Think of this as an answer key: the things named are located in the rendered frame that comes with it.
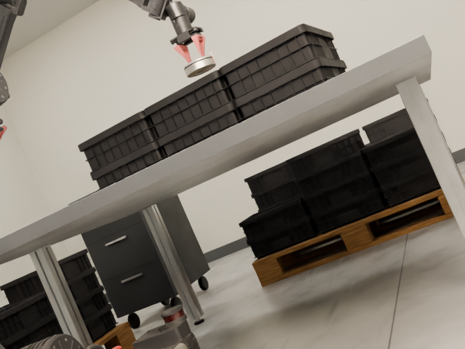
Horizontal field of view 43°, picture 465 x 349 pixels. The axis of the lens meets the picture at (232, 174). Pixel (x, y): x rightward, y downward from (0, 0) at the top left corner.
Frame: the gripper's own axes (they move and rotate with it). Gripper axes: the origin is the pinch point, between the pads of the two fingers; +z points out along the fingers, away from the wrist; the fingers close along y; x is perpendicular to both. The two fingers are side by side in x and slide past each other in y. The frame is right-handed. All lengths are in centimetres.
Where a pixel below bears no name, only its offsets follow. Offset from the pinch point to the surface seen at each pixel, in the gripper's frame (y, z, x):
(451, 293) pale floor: -44, 100, -11
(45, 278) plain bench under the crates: 87, 47, 9
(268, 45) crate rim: -26.8, 8.8, 9.0
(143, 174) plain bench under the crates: -1, 32, 60
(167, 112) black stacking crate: 13.6, 12.4, 8.0
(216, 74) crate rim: -7.8, 9.2, 8.6
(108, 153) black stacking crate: 40.4, 15.7, 8.0
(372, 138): -11, 49, -173
